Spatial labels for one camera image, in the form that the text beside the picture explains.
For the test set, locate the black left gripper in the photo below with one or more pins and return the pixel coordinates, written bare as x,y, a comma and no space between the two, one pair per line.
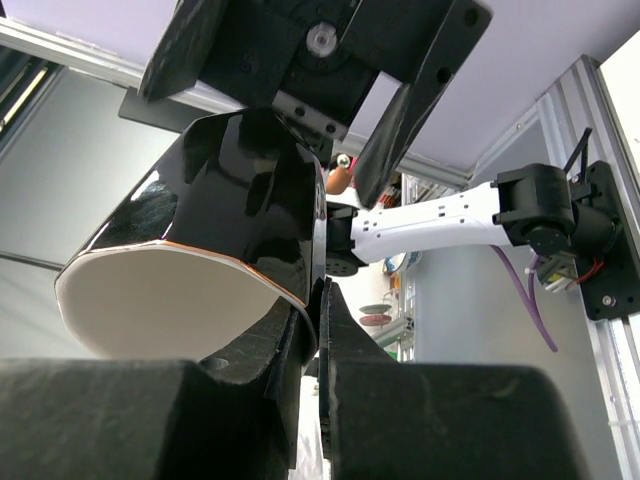
318,60

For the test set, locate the aluminium table edge rail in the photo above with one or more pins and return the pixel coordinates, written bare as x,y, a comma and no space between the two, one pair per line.
576,100

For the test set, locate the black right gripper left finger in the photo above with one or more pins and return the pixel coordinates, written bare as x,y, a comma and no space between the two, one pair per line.
233,415

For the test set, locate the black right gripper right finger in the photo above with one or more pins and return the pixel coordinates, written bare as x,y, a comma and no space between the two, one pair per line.
383,419

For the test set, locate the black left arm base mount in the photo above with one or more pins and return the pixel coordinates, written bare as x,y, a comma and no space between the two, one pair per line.
605,257

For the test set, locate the black mug white inside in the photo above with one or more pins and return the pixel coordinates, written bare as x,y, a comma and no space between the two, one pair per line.
229,221

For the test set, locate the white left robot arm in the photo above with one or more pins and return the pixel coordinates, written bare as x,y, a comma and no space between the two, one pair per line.
530,206

